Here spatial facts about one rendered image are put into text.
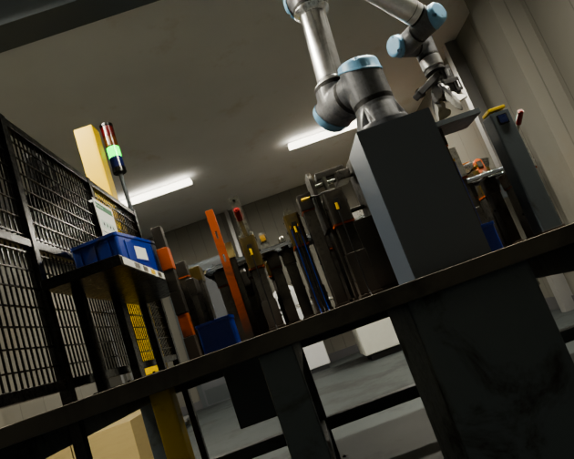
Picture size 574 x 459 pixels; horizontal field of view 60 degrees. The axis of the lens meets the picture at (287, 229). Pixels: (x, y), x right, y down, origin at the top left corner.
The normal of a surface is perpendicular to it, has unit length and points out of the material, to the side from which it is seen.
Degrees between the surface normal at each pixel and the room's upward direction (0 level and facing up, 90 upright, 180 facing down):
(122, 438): 90
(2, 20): 90
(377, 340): 90
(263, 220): 90
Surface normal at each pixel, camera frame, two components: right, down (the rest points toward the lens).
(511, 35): -0.03, -0.18
